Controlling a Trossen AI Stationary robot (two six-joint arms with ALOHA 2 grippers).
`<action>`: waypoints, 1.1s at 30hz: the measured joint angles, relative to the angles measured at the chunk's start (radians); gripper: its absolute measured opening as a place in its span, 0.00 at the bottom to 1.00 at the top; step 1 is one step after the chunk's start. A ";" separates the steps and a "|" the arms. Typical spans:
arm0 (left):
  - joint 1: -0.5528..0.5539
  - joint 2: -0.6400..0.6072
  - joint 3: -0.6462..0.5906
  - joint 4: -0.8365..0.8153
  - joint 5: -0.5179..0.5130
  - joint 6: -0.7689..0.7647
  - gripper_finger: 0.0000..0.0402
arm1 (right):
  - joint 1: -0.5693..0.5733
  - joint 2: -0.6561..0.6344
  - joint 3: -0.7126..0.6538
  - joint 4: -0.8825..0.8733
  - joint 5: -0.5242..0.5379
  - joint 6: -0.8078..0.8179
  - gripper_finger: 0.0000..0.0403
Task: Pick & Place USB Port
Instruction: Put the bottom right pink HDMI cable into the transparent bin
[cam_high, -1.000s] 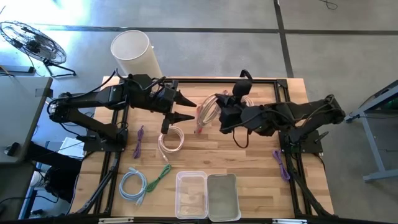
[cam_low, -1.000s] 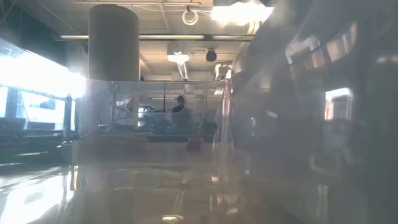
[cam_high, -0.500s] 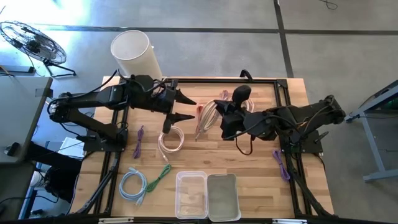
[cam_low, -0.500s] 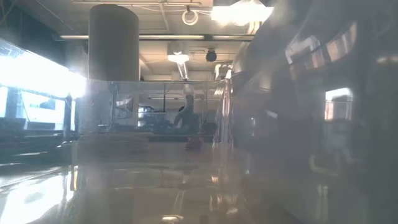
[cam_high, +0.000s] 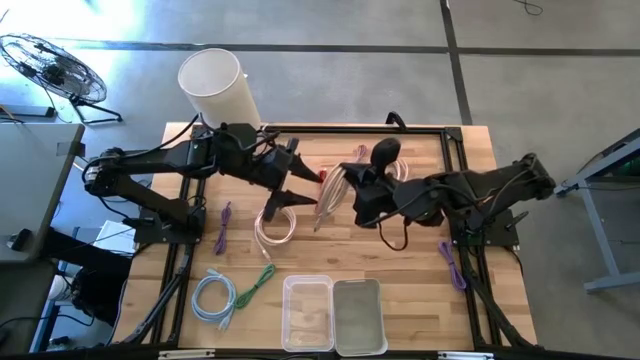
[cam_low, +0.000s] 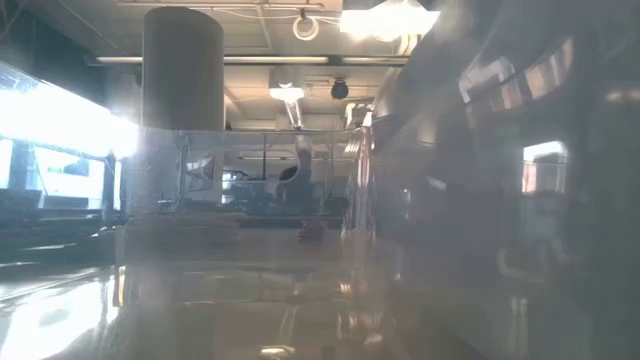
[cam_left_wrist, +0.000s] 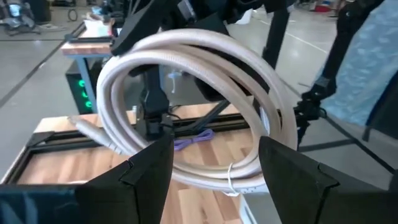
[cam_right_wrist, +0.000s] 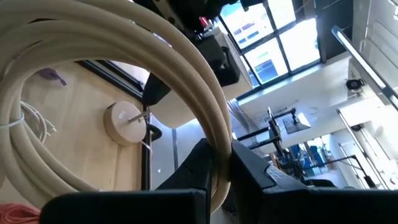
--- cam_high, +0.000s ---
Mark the small black desk device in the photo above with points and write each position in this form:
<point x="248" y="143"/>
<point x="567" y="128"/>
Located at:
<point x="21" y="239"/>

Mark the white cylinder lamp wooden base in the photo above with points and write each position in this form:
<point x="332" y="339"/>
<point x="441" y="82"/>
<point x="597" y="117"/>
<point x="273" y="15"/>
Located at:
<point x="220" y="90"/>

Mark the white plastic bin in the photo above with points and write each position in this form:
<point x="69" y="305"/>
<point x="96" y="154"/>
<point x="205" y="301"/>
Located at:
<point x="360" y="317"/>

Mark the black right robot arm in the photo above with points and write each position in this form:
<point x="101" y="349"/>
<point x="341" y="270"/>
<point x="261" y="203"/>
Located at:
<point x="475" y="190"/>

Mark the white metal bracket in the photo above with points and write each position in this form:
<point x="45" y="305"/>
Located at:
<point x="465" y="355"/>
<point x="185" y="354"/>

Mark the black floor fan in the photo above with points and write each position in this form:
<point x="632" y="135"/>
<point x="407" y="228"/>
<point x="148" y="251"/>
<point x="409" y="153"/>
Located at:
<point x="52" y="72"/>

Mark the white paper sheet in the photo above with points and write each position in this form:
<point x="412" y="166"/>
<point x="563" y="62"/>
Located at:
<point x="115" y="237"/>

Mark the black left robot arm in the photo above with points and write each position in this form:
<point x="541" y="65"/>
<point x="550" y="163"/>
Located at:
<point x="150" y="160"/>

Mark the black robot wiring loop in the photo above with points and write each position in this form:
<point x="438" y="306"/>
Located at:
<point x="387" y="244"/>

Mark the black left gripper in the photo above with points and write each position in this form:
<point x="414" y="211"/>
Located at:
<point x="272" y="167"/>

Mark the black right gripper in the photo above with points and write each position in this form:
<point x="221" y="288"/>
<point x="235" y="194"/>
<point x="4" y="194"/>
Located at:
<point x="380" y="192"/>

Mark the grey metal table stand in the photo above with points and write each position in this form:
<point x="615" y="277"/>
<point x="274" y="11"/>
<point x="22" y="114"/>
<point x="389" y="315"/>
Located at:
<point x="597" y="235"/>

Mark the grey desk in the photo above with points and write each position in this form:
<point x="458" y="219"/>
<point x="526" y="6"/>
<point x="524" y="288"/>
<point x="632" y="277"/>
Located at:
<point x="30" y="190"/>

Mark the clear plastic bin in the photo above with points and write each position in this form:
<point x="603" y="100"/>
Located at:
<point x="307" y="312"/>

